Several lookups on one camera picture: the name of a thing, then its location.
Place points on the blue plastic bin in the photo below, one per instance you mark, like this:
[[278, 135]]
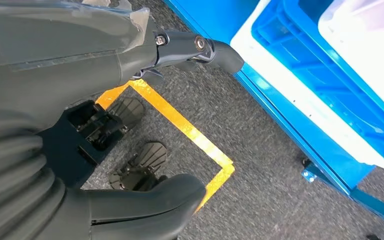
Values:
[[311, 59]]

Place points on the yellow floor tape square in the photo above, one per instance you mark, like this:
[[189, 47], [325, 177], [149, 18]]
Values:
[[178, 122]]

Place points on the blue metal shelf rack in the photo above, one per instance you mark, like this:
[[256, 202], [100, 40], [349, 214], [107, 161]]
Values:
[[328, 159]]

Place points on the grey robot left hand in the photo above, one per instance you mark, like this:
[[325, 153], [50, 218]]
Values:
[[46, 49]]

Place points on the black robot right foot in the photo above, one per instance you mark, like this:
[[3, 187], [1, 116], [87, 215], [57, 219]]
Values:
[[149, 155]]

